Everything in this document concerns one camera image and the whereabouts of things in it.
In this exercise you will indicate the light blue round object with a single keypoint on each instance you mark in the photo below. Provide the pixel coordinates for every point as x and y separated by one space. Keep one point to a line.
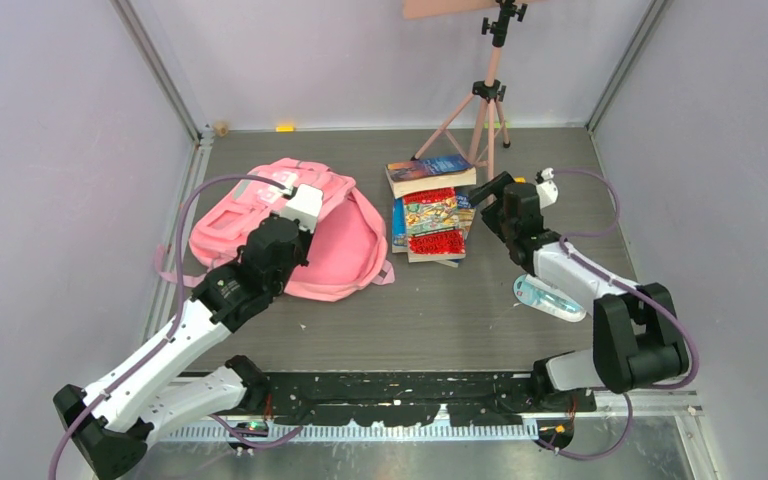
535 293

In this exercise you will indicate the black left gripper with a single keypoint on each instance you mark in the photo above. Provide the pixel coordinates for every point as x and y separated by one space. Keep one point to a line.
305 235

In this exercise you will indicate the pink student backpack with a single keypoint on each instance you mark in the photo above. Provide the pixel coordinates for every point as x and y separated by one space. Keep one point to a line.
348 250

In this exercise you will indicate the small wooden block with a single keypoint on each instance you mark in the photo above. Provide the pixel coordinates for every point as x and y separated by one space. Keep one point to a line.
221 128

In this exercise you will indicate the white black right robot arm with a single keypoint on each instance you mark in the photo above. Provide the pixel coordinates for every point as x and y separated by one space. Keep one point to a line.
637 340

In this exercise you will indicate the red 156-storey treehouse book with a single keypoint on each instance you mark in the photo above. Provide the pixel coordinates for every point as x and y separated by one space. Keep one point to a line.
432 226

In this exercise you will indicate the pink tripod stand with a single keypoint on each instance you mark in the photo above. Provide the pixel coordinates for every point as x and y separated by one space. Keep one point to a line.
488 92

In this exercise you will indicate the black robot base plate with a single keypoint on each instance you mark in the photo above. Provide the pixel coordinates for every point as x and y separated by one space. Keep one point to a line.
402 399

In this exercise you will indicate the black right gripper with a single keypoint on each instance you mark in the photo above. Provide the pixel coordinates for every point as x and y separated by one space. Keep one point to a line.
495 186

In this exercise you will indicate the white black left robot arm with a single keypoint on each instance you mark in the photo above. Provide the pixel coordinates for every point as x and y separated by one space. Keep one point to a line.
113 420

